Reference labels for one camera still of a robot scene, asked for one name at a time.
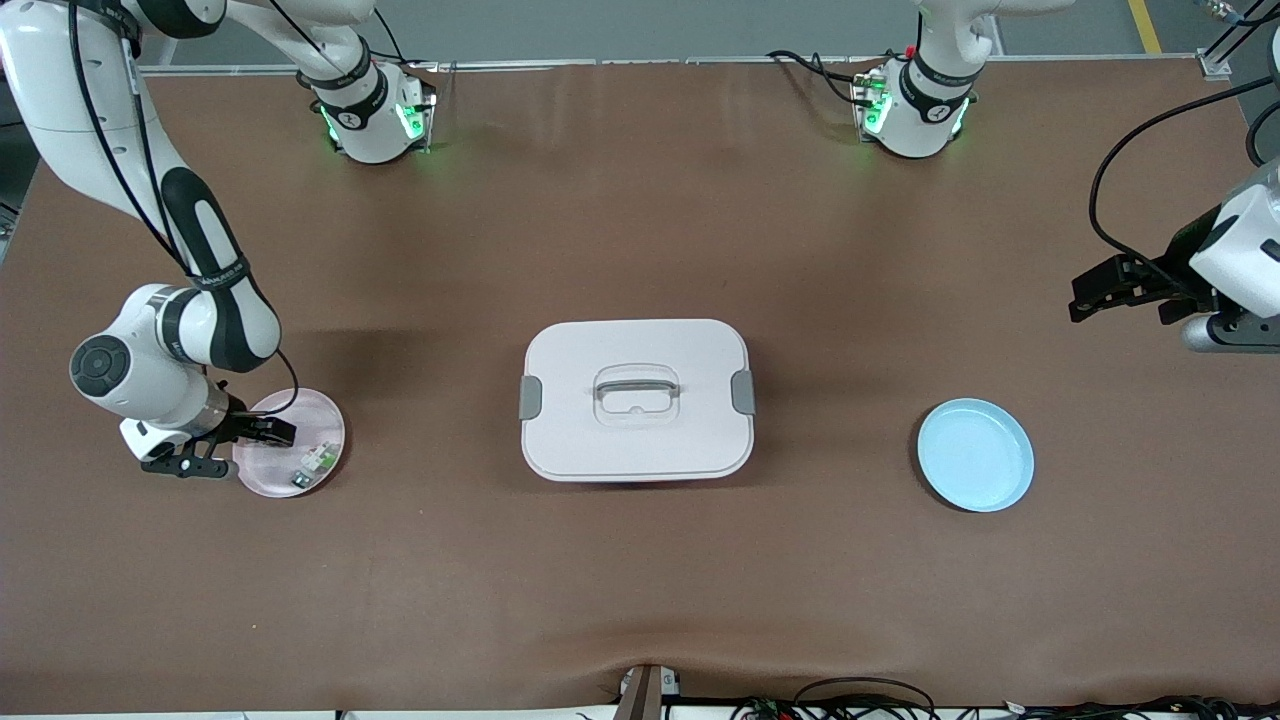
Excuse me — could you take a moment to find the white lidded storage box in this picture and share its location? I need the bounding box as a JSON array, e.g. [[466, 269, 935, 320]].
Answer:
[[518, 318, 757, 484]]

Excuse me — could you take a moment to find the pink round plate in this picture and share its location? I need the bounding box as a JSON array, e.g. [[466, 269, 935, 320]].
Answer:
[[231, 387, 347, 499]]

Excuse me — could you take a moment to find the light blue round plate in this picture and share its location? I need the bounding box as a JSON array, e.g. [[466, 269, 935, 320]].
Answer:
[[916, 397, 1036, 514]]

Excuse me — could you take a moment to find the brown table mat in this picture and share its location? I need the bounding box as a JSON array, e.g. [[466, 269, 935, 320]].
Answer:
[[0, 58, 1280, 716]]

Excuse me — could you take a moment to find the green and white switch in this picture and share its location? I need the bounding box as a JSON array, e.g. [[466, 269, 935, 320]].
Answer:
[[291, 441, 339, 490]]

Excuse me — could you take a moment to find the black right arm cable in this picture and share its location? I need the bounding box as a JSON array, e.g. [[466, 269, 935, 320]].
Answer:
[[65, 0, 301, 417]]

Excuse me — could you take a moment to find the aluminium frame post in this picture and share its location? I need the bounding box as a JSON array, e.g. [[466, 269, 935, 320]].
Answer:
[[1195, 0, 1280, 81]]

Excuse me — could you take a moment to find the black left arm base cable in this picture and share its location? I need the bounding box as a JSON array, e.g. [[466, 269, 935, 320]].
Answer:
[[765, 48, 871, 106]]

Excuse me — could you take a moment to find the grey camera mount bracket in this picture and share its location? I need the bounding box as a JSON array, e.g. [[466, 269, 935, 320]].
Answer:
[[615, 663, 683, 720]]

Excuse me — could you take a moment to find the aluminium table edge rail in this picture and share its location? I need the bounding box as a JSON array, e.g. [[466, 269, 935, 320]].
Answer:
[[140, 56, 1201, 77]]

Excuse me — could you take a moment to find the black cable bundle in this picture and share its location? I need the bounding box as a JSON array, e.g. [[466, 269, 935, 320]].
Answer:
[[730, 677, 1280, 720]]

